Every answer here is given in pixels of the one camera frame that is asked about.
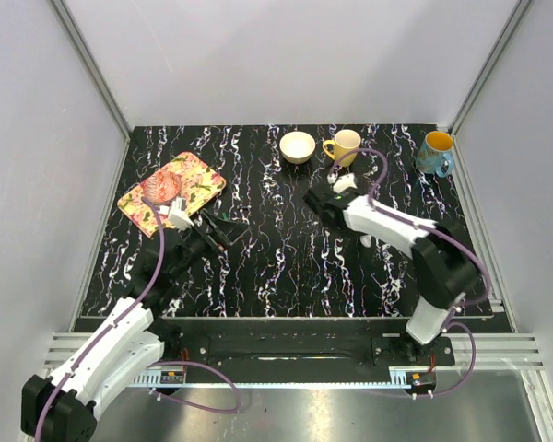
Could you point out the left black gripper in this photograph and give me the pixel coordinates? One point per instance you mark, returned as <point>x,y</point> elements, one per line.
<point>217,239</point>

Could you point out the white remote control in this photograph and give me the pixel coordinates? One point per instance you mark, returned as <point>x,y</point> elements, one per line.
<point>365,240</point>

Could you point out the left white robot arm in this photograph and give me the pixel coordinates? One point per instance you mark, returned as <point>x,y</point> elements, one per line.
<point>133,340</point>

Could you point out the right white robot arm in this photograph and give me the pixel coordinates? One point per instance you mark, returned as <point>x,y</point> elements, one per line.
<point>444,268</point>

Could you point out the yellow mug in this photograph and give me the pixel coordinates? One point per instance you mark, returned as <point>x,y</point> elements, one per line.
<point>340,146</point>

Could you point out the cream ceramic bowl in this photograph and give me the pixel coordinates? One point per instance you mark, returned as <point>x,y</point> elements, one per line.
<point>297,147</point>

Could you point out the pink patterned small bowl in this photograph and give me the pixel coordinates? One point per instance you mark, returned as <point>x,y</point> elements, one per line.
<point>162,187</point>

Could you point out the blue butterfly mug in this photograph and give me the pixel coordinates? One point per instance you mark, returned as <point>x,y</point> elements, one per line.
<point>435,155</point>

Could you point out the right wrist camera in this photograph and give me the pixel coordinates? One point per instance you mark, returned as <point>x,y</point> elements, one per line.
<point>342,183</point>

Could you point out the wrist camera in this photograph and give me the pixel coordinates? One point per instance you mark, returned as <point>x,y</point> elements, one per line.
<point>342,183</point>
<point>177,215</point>

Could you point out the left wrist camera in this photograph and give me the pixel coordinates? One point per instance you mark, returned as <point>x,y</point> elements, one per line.
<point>177,215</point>

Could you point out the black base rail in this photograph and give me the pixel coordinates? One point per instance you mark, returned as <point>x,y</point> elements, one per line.
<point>304,351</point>

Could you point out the right aluminium frame post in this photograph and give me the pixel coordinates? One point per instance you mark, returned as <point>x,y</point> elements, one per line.
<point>513,22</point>

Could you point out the aluminium frame post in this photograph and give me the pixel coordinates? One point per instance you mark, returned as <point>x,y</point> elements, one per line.
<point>513,22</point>
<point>79,43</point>

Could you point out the left aluminium frame post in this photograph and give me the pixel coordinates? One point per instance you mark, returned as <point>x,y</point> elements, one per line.
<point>79,43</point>

